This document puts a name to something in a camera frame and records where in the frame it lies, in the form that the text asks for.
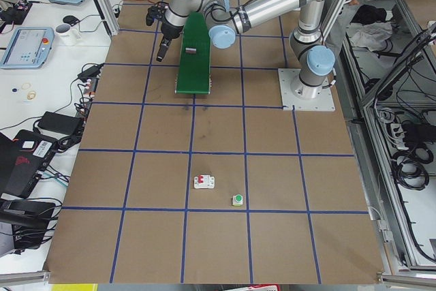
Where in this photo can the black cylindrical capacitor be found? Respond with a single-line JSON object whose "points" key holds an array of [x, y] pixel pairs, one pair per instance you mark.
{"points": [[190, 50]]}

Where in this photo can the robot white base plate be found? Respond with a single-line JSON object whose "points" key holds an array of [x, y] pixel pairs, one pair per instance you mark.
{"points": [[299, 97]]}

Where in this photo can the near teach pendant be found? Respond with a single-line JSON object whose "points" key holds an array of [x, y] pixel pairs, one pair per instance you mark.
{"points": [[28, 48]]}

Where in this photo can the white red circuit breaker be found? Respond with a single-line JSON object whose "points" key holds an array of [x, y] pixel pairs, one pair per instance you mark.
{"points": [[204, 181]]}

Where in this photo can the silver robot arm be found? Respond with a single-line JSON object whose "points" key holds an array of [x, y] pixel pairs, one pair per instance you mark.
{"points": [[225, 23]]}

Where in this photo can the black laptop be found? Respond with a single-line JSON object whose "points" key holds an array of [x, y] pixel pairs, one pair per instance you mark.
{"points": [[23, 159]]}

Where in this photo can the white mug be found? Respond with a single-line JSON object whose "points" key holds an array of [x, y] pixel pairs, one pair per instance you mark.
{"points": [[67, 34]]}

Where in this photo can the black power adapter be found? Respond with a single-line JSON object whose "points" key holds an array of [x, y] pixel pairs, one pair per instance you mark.
{"points": [[60, 123]]}

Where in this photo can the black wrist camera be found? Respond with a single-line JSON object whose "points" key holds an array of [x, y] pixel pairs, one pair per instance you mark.
{"points": [[156, 12]]}

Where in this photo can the green conveyor belt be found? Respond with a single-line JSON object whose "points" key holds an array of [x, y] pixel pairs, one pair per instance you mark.
{"points": [[194, 72]]}

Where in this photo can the green push button switch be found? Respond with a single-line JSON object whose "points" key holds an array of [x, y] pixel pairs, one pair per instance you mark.
{"points": [[237, 200]]}

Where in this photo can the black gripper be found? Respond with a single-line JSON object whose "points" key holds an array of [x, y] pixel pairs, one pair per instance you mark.
{"points": [[168, 30]]}

